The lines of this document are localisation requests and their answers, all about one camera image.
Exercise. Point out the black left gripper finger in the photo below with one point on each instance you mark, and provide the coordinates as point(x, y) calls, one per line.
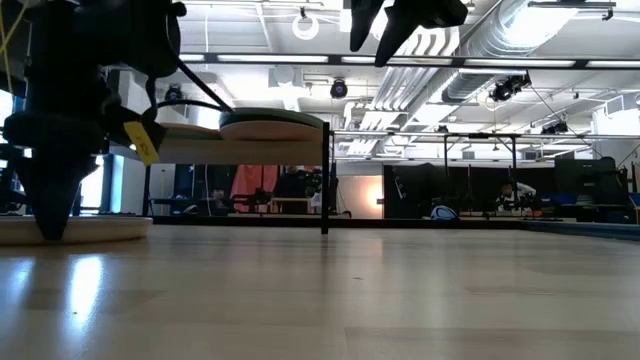
point(67, 185)
point(42, 190)

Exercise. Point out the yellow paper tag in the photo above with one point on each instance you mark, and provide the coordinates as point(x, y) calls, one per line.
point(142, 145)

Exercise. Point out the long ceiling light bar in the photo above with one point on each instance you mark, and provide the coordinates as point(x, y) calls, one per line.
point(270, 58)

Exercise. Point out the large white plate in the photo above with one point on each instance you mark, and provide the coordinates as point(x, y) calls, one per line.
point(192, 132)

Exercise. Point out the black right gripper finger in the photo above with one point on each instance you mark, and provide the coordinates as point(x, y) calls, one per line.
point(400, 35)
point(364, 22)

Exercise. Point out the person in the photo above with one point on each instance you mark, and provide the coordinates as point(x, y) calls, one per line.
point(218, 195)
point(515, 192)
point(292, 185)

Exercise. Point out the wooden shelf with black legs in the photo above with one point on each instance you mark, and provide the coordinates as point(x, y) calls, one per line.
point(240, 152)

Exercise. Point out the cream plate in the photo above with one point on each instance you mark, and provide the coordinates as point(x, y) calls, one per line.
point(110, 230)

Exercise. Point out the small black ceiling lamps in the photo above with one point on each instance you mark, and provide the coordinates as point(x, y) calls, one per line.
point(555, 128)

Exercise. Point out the large bright window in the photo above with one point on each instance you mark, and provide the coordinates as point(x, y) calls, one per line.
point(92, 190)

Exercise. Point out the light wooden stand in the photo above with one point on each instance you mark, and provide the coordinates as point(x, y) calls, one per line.
point(290, 201)

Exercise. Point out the blue panel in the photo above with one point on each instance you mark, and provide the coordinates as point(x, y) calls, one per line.
point(560, 200)

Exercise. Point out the round silver ventilation duct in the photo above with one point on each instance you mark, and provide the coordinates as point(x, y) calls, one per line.
point(475, 82)

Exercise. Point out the orange curtain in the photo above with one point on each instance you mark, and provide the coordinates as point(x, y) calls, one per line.
point(250, 182)

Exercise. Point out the white ceiling pipe bundle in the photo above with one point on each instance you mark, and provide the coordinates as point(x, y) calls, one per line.
point(400, 90)

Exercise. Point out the black monitor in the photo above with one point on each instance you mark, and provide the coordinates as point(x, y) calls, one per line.
point(585, 177)

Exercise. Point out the black metal frame rig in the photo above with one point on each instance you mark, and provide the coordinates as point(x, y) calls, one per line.
point(480, 135)

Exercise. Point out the black partition panel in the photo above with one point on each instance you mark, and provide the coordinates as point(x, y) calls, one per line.
point(425, 187)

